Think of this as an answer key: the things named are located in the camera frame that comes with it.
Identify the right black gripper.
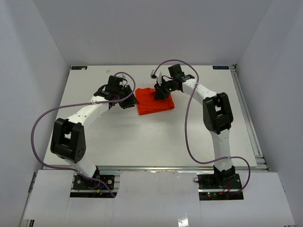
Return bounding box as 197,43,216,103
155,79,176,100

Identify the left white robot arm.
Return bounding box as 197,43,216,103
50,74,139,189

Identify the orange t-shirt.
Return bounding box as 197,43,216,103
135,88,175,115

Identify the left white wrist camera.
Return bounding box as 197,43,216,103
117,74,128,86

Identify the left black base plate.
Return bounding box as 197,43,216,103
70,174,117,199

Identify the blue table label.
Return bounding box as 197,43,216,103
213,66,229,70
71,66,88,70

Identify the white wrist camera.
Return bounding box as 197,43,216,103
151,70,163,86
117,74,128,86

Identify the right blue table label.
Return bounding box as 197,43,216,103
213,66,229,70

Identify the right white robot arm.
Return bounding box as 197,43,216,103
151,64,235,189

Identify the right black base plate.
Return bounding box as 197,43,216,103
193,174,244,201

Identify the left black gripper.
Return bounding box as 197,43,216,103
116,85,139,109

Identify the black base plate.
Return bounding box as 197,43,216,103
193,174,244,201
70,174,117,199

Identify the aluminium front rail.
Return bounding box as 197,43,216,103
41,165,269,173

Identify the left blue table label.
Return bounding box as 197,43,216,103
71,66,88,70

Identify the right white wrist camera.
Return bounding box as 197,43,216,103
151,70,163,86

